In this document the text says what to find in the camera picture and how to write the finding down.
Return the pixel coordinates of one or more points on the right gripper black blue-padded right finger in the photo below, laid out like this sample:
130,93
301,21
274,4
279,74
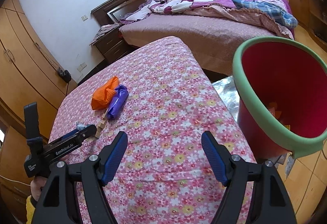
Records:
270,202

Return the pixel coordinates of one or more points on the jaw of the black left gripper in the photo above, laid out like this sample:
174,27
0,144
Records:
76,137

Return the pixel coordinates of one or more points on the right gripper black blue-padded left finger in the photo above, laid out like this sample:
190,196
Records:
58,202

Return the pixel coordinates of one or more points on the person's left hand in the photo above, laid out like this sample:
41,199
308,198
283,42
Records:
36,187

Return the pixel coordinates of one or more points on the wooden block strip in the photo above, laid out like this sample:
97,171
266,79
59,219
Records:
101,124

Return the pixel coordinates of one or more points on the purple plastic wrapper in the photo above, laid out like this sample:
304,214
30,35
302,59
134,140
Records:
117,102

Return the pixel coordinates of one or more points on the wooden wardrobe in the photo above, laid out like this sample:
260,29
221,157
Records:
28,74

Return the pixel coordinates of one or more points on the pink floral tablecloth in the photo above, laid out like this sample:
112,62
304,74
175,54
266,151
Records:
164,176

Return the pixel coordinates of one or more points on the dark wooden nightstand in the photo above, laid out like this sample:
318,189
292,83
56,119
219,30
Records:
110,43

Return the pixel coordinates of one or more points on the red bucket green rim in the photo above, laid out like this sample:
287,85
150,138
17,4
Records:
282,88

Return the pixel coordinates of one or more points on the wooden bed with headboard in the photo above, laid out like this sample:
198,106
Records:
213,41

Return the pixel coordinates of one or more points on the purple white quilt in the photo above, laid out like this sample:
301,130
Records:
212,8

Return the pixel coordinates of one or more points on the blue plaid clothing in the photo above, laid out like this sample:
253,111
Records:
277,13

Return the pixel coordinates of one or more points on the black plug on wall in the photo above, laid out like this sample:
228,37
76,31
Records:
64,75

